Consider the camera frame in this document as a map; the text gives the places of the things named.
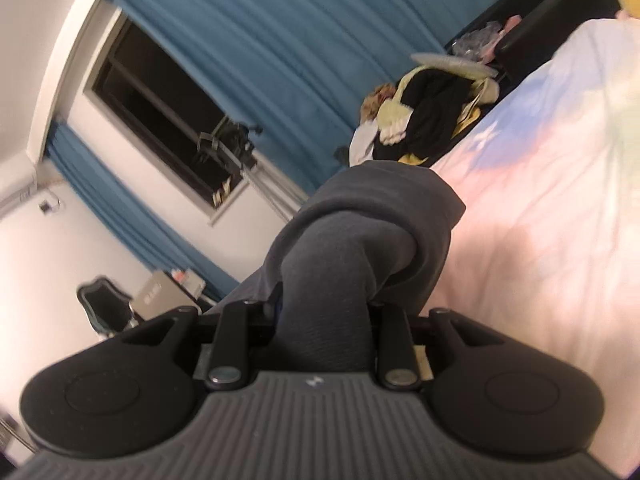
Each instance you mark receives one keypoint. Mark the black leather sofa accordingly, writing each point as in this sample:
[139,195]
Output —
[544,26]

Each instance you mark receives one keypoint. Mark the pile of clothes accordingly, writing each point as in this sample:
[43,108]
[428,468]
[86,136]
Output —
[418,119]

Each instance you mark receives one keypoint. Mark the large blue curtain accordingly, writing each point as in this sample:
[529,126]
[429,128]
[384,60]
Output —
[299,69]

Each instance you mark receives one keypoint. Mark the black office chair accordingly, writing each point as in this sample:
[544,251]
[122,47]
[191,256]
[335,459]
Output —
[107,308]

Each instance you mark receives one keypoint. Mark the narrow blue curtain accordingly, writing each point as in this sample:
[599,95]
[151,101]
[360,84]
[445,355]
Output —
[149,238]

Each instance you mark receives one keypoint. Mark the dark grey sweatpants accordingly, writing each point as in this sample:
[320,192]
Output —
[377,232]

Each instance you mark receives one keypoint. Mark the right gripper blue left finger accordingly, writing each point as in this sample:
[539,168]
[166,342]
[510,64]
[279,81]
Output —
[243,328]

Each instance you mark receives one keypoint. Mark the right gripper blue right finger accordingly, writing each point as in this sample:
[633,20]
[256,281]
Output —
[395,364]

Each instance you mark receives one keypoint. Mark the dark window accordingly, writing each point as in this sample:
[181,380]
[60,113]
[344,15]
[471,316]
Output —
[164,108]

